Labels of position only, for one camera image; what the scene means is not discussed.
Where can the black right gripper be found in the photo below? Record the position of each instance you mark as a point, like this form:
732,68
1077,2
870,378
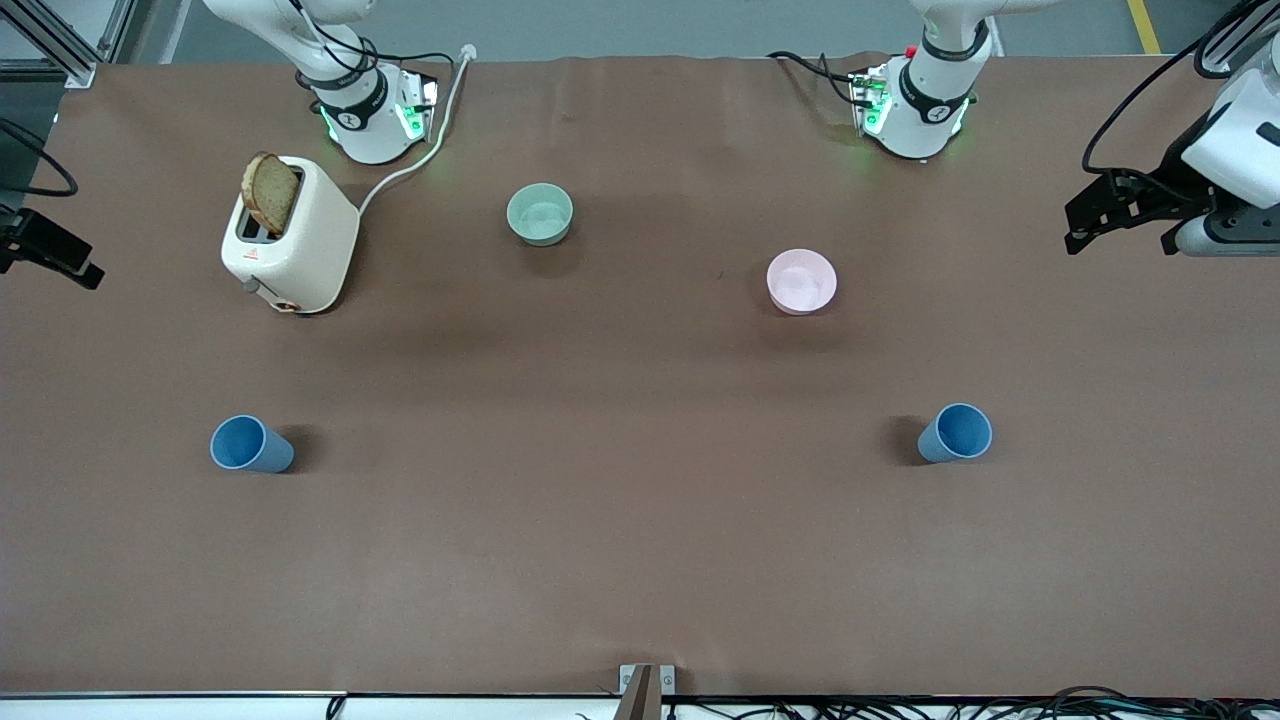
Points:
45,248

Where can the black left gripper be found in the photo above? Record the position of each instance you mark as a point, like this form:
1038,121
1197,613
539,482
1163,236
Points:
1173,181

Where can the blue plastic cup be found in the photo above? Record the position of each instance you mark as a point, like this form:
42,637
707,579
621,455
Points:
237,443
962,432

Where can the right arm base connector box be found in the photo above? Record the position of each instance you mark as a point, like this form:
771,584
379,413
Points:
415,110

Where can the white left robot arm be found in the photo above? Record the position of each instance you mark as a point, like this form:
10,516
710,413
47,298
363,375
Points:
925,110

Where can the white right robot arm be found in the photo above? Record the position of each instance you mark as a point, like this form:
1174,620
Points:
370,140

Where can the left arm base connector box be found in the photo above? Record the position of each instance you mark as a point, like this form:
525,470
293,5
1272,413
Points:
870,100

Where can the brown bread slice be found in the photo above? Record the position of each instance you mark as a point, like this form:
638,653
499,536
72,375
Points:
270,195

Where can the cream white toaster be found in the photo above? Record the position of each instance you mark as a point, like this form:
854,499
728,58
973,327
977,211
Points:
310,250

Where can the pink bowl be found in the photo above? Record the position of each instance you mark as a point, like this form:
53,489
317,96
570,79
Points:
800,282

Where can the green bowl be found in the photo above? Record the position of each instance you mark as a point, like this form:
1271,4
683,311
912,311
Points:
540,215

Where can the brown table cover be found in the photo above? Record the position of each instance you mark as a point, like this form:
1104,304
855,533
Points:
640,550

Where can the aluminium frame profile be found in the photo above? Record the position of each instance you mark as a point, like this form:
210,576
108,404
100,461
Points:
60,55

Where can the grey metal bracket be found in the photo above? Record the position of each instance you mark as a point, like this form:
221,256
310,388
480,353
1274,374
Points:
665,680

